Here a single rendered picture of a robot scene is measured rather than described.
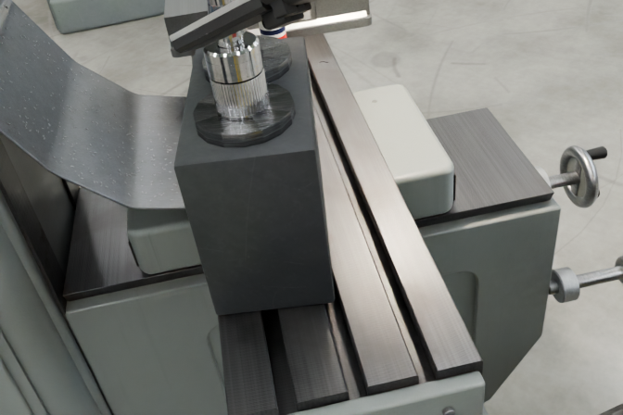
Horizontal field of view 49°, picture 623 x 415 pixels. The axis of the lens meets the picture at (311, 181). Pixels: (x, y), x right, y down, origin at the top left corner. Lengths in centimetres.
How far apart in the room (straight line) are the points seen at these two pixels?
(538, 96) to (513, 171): 171
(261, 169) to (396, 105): 63
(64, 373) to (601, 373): 128
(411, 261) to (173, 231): 40
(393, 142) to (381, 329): 48
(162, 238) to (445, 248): 44
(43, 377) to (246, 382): 54
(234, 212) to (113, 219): 61
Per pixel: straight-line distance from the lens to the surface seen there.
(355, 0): 119
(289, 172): 57
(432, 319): 66
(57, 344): 110
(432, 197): 104
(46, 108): 101
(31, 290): 103
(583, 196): 132
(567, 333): 195
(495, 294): 123
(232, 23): 29
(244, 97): 57
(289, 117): 59
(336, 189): 81
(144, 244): 101
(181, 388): 123
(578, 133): 267
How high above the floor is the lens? 147
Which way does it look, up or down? 37 degrees down
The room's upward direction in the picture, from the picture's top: 8 degrees counter-clockwise
